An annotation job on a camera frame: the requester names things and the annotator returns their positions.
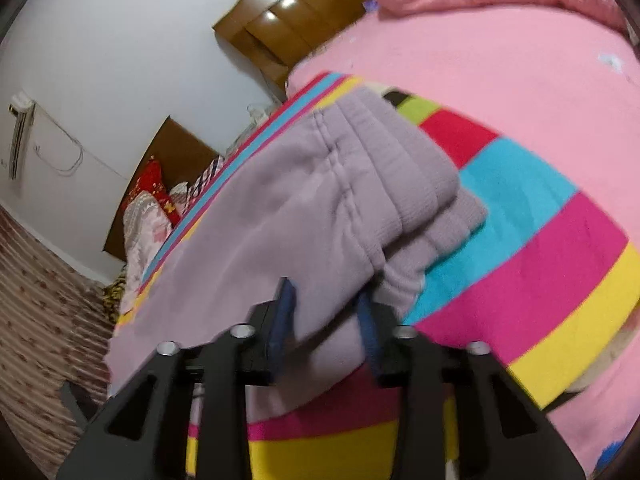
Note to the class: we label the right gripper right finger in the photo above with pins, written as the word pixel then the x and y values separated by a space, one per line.
pixel 461 394

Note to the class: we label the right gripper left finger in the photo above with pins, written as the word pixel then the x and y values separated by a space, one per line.
pixel 181 395

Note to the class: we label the purple knit pants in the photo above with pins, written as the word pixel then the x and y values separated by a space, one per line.
pixel 351 194

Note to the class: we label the floral curtain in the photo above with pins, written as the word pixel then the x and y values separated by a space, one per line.
pixel 53 330

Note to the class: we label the leopard print blanket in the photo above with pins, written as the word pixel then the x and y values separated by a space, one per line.
pixel 112 296

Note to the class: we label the rainbow striped blanket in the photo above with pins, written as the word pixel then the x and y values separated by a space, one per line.
pixel 348 432

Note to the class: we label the pink floral quilt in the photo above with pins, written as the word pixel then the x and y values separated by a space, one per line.
pixel 146 227

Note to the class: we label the red checkered bed sheet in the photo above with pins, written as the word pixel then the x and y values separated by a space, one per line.
pixel 199 185

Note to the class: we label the red embroidered pillow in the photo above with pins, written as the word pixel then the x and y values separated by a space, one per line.
pixel 151 181

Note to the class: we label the dark wooden headboard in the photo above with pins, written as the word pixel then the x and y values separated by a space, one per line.
pixel 173 156

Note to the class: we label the white air conditioner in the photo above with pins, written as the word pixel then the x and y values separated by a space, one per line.
pixel 22 108

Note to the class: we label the pink bed sheet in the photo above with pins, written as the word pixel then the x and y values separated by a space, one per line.
pixel 539 108

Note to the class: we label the glossy brown wooden headboard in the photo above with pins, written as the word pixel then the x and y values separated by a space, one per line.
pixel 274 35

